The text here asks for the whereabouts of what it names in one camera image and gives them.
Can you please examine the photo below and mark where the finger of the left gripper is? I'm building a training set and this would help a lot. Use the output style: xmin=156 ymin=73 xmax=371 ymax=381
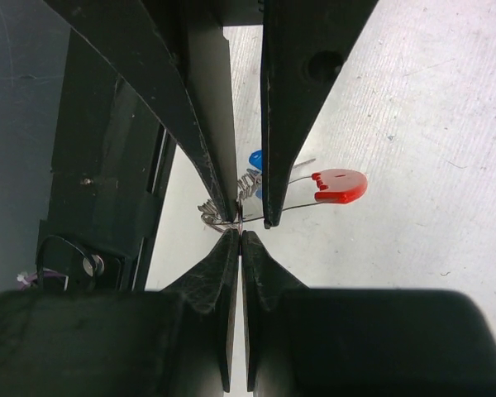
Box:
xmin=260 ymin=0 xmax=377 ymax=228
xmin=47 ymin=1 xmax=237 ymax=221

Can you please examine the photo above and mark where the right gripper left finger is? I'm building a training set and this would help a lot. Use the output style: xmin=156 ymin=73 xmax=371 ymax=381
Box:
xmin=0 ymin=231 xmax=239 ymax=396

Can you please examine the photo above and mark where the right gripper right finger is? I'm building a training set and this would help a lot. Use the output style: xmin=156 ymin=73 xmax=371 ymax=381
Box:
xmin=241 ymin=232 xmax=496 ymax=396

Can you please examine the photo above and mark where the chain of metal keyrings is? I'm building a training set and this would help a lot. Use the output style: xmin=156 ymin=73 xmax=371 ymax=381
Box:
xmin=197 ymin=168 xmax=265 ymax=233

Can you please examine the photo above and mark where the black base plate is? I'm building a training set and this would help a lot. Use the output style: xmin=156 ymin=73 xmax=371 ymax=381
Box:
xmin=36 ymin=33 xmax=176 ymax=291

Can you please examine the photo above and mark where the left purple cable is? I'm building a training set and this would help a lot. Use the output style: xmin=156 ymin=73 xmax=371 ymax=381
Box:
xmin=16 ymin=268 xmax=61 ymax=290

